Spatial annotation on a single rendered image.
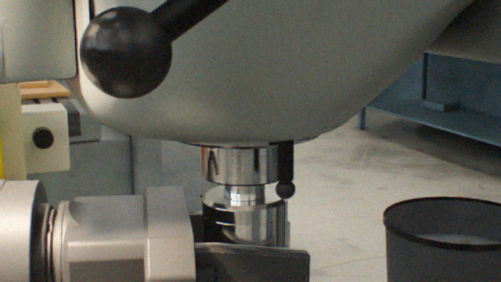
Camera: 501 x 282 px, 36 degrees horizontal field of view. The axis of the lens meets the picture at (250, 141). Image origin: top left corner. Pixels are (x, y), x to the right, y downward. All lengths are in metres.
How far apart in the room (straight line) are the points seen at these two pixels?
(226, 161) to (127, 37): 0.16
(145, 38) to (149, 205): 0.20
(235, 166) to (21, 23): 0.13
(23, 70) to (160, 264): 0.11
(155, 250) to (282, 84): 0.10
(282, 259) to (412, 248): 1.93
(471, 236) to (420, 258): 0.43
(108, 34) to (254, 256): 0.19
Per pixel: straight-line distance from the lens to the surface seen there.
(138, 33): 0.24
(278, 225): 0.41
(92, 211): 0.42
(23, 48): 0.35
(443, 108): 6.55
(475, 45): 0.41
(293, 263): 0.40
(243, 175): 0.39
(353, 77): 0.34
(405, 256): 2.35
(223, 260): 0.39
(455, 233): 2.72
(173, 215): 0.40
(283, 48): 0.32
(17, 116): 2.13
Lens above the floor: 1.39
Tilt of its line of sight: 13 degrees down
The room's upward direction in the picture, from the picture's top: straight up
